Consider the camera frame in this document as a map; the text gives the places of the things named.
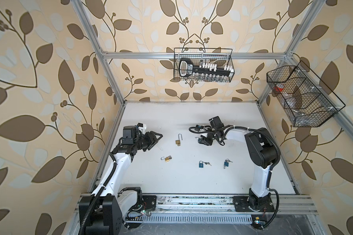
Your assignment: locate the blue padlock with key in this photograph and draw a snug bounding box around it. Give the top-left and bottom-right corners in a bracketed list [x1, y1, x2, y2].
[224, 159, 232, 169]
[199, 161, 211, 168]

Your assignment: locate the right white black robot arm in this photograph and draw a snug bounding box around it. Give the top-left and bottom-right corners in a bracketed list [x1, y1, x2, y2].
[189, 116, 280, 230]

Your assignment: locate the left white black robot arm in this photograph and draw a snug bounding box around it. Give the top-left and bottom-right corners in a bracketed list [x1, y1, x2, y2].
[78, 123, 163, 235]

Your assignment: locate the small brass padlock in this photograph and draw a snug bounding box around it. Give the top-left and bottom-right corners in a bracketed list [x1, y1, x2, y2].
[161, 156, 172, 162]

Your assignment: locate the open brass padlock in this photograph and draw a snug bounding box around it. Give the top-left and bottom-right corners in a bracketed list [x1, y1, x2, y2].
[176, 134, 183, 146]

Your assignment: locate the black socket tool set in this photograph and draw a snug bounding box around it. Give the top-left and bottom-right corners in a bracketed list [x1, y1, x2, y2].
[176, 58, 234, 79]

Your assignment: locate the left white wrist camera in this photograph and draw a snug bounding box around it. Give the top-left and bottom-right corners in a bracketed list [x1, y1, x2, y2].
[137, 123, 147, 134]

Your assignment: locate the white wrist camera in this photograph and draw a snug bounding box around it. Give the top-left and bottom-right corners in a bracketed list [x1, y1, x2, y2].
[137, 123, 147, 134]
[209, 116, 224, 131]

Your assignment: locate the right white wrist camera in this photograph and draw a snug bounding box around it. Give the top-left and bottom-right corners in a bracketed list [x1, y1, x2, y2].
[209, 116, 224, 131]

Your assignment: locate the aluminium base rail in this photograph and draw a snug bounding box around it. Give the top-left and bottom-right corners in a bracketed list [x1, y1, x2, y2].
[123, 194, 318, 225]

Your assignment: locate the back black wire basket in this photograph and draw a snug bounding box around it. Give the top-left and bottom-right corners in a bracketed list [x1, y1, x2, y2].
[173, 47, 235, 83]

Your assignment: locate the black wire basket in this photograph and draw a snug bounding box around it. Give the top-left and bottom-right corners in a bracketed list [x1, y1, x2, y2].
[266, 61, 346, 127]
[173, 47, 235, 83]

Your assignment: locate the right black wire basket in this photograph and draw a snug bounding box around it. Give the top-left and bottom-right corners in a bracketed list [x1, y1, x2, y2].
[266, 61, 346, 127]

